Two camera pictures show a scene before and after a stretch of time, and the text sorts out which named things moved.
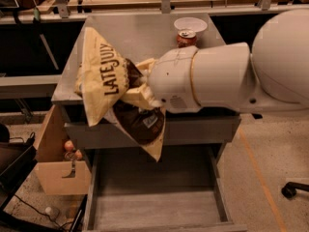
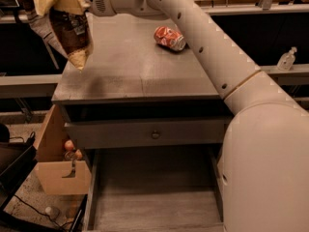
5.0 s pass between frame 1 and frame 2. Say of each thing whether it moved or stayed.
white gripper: moved
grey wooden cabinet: stayed
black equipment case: stayed
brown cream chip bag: moved
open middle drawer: stayed
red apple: stayed
